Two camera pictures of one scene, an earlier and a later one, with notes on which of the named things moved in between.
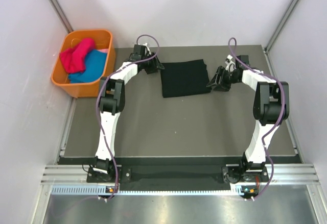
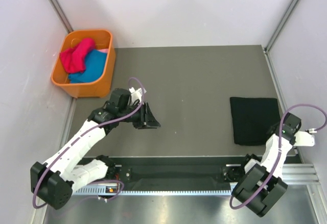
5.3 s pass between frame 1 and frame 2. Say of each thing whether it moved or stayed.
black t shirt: moved
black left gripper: moved
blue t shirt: stayed
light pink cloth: stayed
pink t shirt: stayed
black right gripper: moved
